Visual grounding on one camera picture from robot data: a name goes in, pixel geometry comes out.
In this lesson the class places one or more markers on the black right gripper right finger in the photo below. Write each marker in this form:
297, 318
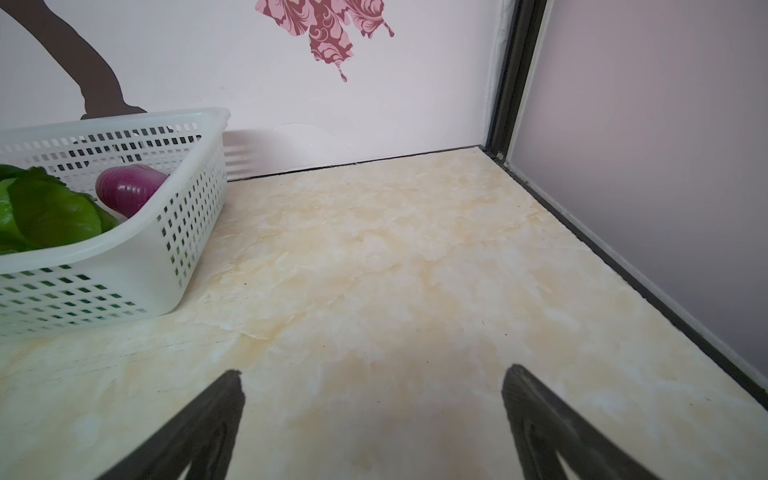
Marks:
549, 434

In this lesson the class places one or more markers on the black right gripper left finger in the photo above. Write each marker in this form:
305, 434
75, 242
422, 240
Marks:
197, 443

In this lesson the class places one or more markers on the white perforated plastic basket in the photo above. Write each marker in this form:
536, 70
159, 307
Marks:
141, 268

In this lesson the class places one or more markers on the purple toy onion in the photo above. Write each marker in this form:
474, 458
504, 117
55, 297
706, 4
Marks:
126, 189

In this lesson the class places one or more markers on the green toy cabbage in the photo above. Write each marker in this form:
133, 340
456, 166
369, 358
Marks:
39, 211

